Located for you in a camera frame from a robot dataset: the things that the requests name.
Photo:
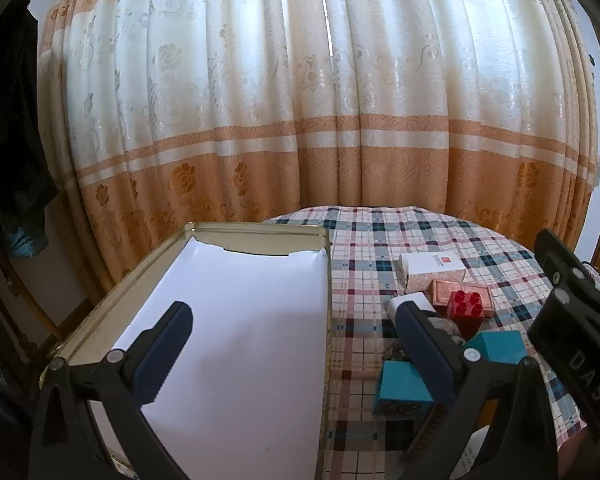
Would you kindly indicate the plaid tablecloth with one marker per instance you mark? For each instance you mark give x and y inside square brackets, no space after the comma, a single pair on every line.
[370,240]

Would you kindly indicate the dark hanging clothing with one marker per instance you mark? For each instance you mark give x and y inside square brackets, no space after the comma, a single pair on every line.
[15,135]

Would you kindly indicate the cream and orange floral curtain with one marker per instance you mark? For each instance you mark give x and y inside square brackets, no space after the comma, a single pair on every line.
[280,110]

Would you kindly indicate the white box with red label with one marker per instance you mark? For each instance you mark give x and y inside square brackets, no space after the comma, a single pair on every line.
[430,265]

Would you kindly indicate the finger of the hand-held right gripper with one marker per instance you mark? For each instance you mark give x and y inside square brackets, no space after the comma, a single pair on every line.
[562,265]

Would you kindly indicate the pink rectangular box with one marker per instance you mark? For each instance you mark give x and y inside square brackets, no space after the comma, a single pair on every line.
[442,290]

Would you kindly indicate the red building block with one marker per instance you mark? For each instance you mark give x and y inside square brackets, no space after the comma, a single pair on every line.
[467,315]

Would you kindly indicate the round white plate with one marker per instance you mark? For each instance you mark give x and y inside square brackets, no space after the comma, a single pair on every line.
[597,280]

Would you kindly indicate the brown wooden comb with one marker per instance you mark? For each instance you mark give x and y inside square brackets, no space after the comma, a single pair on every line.
[427,432]

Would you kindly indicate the white power adapter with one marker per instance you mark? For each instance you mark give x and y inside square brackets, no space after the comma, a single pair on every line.
[422,302]

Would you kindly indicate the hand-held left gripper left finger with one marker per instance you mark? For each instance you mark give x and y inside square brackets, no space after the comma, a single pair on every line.
[165,350]

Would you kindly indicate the teal cloth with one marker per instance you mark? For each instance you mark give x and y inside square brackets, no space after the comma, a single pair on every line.
[27,240]

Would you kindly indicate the teal house-shaped block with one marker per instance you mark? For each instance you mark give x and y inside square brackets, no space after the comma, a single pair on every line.
[497,347]

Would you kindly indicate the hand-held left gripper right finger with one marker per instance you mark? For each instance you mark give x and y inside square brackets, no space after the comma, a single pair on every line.
[425,355]

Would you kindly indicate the gold metal tin box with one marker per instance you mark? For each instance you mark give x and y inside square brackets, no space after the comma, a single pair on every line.
[135,292]

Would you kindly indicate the teal block with pegs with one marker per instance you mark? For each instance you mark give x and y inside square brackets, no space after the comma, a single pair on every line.
[400,382]

